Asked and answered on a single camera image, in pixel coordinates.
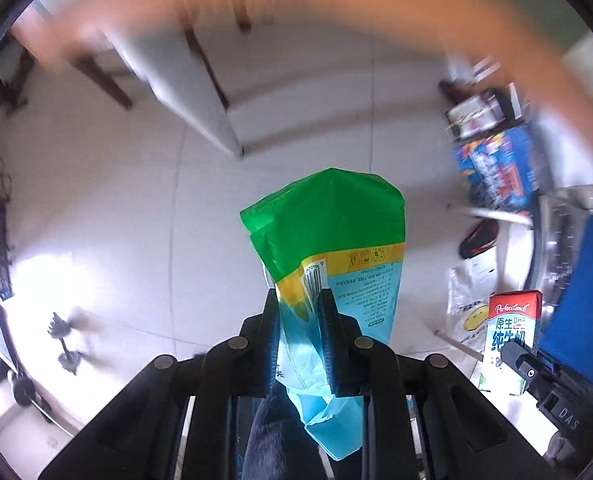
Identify white rod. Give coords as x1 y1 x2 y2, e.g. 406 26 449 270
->
434 329 483 362
469 206 533 229

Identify person in dark fleece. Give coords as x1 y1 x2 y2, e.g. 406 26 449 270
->
241 375 330 480

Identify green blue plastic packaging bag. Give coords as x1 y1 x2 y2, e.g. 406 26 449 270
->
240 167 407 461

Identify red black slipper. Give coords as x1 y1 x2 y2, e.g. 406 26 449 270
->
458 220 499 261

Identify black wheeled equipment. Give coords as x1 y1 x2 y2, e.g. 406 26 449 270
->
0 290 80 436

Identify black printed box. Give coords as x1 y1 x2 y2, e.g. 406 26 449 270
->
444 87 520 142

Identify clear smiley plastic bag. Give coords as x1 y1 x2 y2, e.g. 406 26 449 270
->
448 257 495 356

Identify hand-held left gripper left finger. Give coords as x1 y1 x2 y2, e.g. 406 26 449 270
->
39 290 282 480

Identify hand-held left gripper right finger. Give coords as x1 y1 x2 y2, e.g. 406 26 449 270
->
321 287 547 480

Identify blue cushion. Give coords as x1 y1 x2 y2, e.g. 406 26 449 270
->
537 214 593 392

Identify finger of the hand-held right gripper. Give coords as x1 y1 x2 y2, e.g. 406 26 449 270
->
498 345 546 394

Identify dark wooden stand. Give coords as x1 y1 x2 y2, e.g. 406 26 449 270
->
0 52 30 113

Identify metal ring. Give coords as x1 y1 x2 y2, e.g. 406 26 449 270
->
535 187 591 311

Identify blue printed box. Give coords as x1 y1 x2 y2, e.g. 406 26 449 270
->
451 125 540 211

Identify small metal dumbbell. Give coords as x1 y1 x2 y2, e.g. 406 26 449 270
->
49 310 86 377

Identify white green milk carton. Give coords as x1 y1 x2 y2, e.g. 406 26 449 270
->
478 290 544 397

